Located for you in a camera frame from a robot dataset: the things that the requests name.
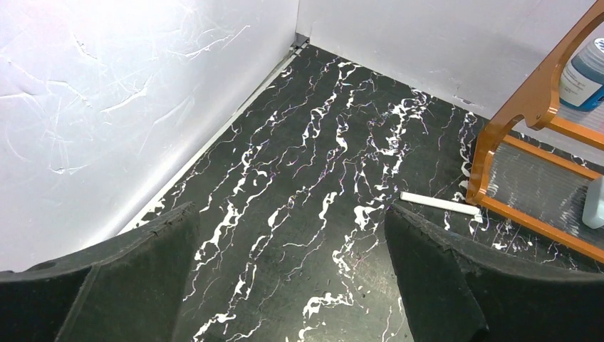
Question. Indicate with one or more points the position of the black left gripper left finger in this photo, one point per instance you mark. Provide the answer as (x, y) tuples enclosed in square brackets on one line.
[(127, 288)]

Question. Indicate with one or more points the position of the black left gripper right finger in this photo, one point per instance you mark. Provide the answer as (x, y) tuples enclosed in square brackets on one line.
[(455, 289)]

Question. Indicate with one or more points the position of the white marker pen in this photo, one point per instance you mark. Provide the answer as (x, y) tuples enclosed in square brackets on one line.
[(443, 204)]

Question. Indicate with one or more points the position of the translucent bottle on lower shelf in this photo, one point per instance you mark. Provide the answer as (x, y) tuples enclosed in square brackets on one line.
[(592, 215)]

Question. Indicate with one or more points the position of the blue lidded jar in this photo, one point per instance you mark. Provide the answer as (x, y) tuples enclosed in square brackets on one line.
[(581, 82)]

